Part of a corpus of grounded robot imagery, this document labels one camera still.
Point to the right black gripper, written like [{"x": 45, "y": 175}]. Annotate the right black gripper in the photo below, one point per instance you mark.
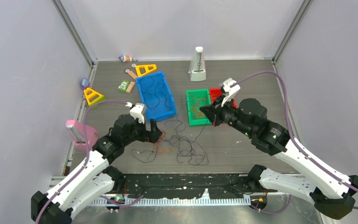
[{"x": 209, "y": 111}]

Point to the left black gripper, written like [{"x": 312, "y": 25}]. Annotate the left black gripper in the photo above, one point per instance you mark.
[{"x": 146, "y": 136}]

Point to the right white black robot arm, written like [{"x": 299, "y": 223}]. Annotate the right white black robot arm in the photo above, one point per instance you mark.
[{"x": 323, "y": 186}]

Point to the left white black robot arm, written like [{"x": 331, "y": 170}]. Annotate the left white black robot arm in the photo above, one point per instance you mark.
[{"x": 95, "y": 176}]

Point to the green plastic bin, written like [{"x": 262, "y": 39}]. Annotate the green plastic bin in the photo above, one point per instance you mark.
[{"x": 195, "y": 99}]

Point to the red plastic bin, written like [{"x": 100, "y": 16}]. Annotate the red plastic bin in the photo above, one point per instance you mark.
[{"x": 214, "y": 93}]

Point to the white metronome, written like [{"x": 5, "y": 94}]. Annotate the white metronome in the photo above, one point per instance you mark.
[{"x": 197, "y": 71}]

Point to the blue plastic bin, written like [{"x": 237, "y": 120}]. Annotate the blue plastic bin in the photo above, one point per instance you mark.
[{"x": 156, "y": 95}]

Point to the tan wooden block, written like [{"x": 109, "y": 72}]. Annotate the tan wooden block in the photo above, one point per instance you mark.
[{"x": 130, "y": 87}]

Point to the yellow triangle toy on green block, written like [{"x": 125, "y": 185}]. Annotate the yellow triangle toy on green block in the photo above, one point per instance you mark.
[{"x": 92, "y": 96}]

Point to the pink tape dispenser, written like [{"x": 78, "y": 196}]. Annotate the pink tape dispenser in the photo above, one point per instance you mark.
[{"x": 81, "y": 134}]

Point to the small colourful figurine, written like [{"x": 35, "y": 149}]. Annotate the small colourful figurine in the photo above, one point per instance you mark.
[{"x": 125, "y": 58}]

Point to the purple round toy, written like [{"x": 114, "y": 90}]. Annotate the purple round toy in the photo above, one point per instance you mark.
[{"x": 84, "y": 84}]

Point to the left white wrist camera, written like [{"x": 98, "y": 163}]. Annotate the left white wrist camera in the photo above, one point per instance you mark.
[{"x": 137, "y": 111}]

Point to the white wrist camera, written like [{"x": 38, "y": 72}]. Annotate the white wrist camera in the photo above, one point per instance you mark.
[
  {"x": 137, "y": 111},
  {"x": 229, "y": 89}
]

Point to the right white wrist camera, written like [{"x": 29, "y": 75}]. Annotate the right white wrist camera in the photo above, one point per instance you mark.
[{"x": 229, "y": 89}]

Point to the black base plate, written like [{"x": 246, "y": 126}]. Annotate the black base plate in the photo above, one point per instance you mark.
[{"x": 186, "y": 186}]

